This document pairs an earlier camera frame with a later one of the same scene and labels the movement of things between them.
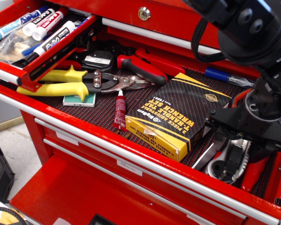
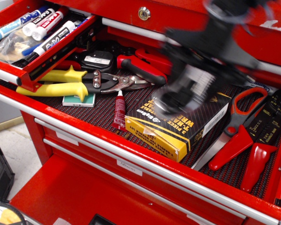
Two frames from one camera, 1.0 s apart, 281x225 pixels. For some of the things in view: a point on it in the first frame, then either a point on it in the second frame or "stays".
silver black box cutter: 230,165 → 193,85
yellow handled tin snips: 82,82 stays
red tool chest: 116,100 stays
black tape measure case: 99,60 stays
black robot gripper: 265,115 → 217,42
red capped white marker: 39,33 stays
